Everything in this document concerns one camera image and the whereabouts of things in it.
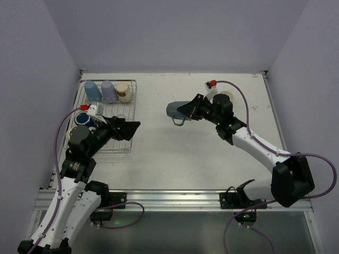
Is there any grey blue ceramic mug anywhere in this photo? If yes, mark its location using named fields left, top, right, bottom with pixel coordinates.
left=166, top=101, right=191, bottom=126

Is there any light green ceramic mug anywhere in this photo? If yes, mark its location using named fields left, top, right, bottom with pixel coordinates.
left=219, top=89, right=235, bottom=102

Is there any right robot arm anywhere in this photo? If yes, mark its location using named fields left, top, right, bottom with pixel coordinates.
left=177, top=94, right=315, bottom=207

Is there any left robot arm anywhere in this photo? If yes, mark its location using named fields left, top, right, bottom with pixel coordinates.
left=17, top=116, right=141, bottom=253

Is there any dark blue mug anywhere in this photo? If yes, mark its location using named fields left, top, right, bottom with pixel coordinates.
left=74, top=111, right=96, bottom=128

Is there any lavender plastic cup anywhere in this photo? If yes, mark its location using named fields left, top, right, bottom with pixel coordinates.
left=101, top=80, right=119, bottom=104

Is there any beige cup with brown band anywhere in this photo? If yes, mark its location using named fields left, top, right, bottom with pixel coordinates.
left=116, top=83, right=132, bottom=103

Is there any light blue plastic cup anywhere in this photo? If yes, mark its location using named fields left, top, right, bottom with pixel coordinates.
left=84, top=80, right=102, bottom=102

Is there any white pearly round cup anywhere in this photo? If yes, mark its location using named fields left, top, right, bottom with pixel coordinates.
left=65, top=130, right=71, bottom=146

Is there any wire dish rack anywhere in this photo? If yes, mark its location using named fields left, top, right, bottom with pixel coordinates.
left=63, top=79, right=137, bottom=155

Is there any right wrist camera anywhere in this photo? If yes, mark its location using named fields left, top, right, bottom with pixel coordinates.
left=205, top=80, right=218, bottom=101

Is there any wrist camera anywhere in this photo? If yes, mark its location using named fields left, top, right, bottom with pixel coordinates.
left=86, top=102, right=105, bottom=119
left=205, top=80, right=218, bottom=101

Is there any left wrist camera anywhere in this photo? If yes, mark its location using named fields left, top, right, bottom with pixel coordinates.
left=86, top=102, right=105, bottom=119

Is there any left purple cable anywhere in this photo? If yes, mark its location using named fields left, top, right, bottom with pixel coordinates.
left=26, top=104, right=90, bottom=254

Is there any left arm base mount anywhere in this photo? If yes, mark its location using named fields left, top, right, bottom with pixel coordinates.
left=90, top=192, right=127, bottom=225

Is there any aluminium mounting rail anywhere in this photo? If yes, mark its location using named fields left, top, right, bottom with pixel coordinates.
left=33, top=189, right=313, bottom=212

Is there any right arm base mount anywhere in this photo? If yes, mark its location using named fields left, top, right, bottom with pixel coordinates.
left=219, top=179, right=265, bottom=226

